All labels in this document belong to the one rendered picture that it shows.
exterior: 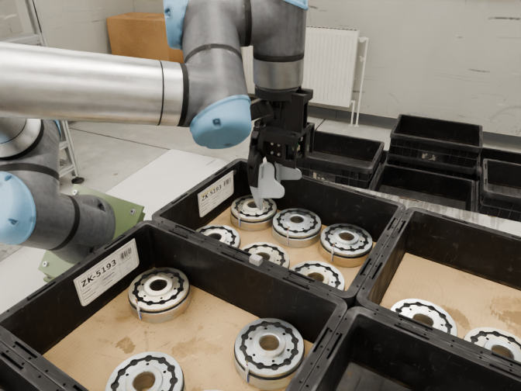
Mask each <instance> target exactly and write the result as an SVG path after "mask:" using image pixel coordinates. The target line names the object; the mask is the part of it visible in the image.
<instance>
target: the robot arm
mask: <svg viewBox="0 0 521 391"><path fill-rule="evenodd" d="M307 10H309V7H308V0H164V17H165V25H166V32H167V43H168V46H169V47H170V48H171V49H174V50H181V51H183V57H184V64H183V63H178V62H170V61H158V60H151V59H144V58H138V57H125V56H118V55H111V54H99V53H92V52H84V51H78V50H65V49H58V48H52V47H39V46H32V45H25V44H18V43H6V42H0V242H1V243H3V244H10V245H21V246H25V247H33V248H38V249H42V250H47V251H51V252H52V253H54V254H55V255H56V256H58V257H59V258H61V259H62V260H64V261H66V262H69V263H72V264H77V263H78V262H80V261H82V260H83V259H85V258H86V257H87V256H89V255H90V254H92V253H94V252H95V251H97V250H98V249H99V248H101V247H103V246H104V245H106V244H107V243H108V242H110V241H111V240H112V239H113V237H114V233H115V229H116V218H115V214H114V212H113V209H112V207H111V206H110V205H109V204H108V203H107V202H106V201H105V200H104V199H102V198H99V197H97V196H95V195H66V194H63V193H62V192H60V190H59V189H60V139H61V132H60V124H59V121H58V120H65V121H79V122H93V123H121V124H135V125H149V126H180V127H189V129H190V132H191V134H192V138H193V140H194V141H195V142H196V143H197V144H198V145H199V146H201V147H207V148H208V149H225V148H229V147H234V146H236V145H238V144H240V143H242V142H243V141H245V139H247V137H248V136H249V135H250V132H251V129H252V123H251V121H253V120H255V119H258V118H260V119H258V120H256V121H255V122H254V125H255V126H254V129H253V130H252V133H251V135H250V146H249V154H248V158H247V175H248V182H249V186H250V190H251V193H252V195H253V198H254V201H255V203H256V205H257V208H258V209H259V210H262V209H263V202H264V198H278V199H279V198H281V197H283V196H284V194H285V189H284V187H283V186H282V185H281V184H280V183H281V180H299V179H300V178H301V177H302V173H301V172H300V170H298V169H297V168H296V160H298V159H299V158H304V159H306V158H307V157H308V156H309V152H311V153H312V152H313V142H314V132H315V123H311V122H307V118H308V106H309V101H310V100H311V99H312V98H313V89H309V88H302V86H301V85H302V83H303V71H304V56H305V31H306V16H307ZM248 46H253V82H254V84H255V86H254V94H255V96H257V97H258V99H255V100H253V101H250V98H249V97H248V92H247V83H246V79H245V74H244V69H243V59H242V54H241V49H240V48H241V47H248ZM311 131H312V137H311V145H310V133H311ZM264 158H266V159H267V162H263V159H264Z"/></svg>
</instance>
